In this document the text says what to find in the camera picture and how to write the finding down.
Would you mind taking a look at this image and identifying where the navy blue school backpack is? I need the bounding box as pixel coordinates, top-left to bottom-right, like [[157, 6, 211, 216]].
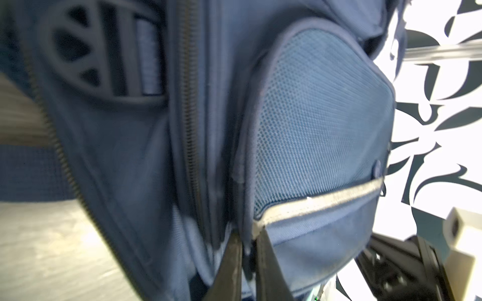
[[1, 1, 407, 300]]

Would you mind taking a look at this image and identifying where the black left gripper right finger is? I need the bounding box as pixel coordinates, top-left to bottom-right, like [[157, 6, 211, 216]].
[[256, 229, 294, 301]]

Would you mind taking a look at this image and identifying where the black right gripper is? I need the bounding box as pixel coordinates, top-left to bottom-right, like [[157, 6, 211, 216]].
[[355, 233, 454, 301]]

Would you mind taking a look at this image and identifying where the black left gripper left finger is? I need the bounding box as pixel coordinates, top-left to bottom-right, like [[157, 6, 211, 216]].
[[203, 232, 243, 301]]

